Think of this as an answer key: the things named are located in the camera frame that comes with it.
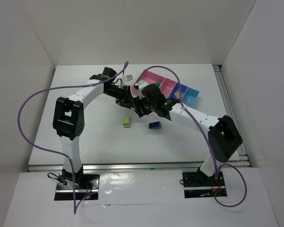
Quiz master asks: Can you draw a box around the lime blue green lego stack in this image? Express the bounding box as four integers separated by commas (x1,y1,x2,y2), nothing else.
149,121,161,130

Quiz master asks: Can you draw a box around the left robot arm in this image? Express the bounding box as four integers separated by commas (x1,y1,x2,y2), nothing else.
53,67,135,185

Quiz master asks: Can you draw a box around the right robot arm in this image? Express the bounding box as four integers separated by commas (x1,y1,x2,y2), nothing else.
134,80,243,177

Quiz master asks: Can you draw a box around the pink and blue sorting tray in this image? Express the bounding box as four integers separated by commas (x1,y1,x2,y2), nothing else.
141,71,199,107

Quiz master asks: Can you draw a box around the lime green striped lego stack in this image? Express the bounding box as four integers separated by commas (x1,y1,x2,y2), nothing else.
123,117,130,128

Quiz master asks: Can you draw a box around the aluminium rail front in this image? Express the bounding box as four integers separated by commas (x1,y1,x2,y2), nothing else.
27,161,250,172

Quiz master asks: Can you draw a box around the aluminium rail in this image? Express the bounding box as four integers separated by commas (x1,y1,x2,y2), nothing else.
27,161,250,172
213,65,251,167

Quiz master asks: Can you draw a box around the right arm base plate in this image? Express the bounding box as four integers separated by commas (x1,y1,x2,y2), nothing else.
180,171,227,199

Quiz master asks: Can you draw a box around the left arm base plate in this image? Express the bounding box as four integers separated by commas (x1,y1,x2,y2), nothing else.
47,173,100,201

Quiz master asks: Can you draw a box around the aluminium rail right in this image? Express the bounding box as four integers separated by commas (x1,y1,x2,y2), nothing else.
213,65,251,167

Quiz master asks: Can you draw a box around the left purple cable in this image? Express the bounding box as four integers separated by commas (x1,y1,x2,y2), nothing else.
17,61,130,215

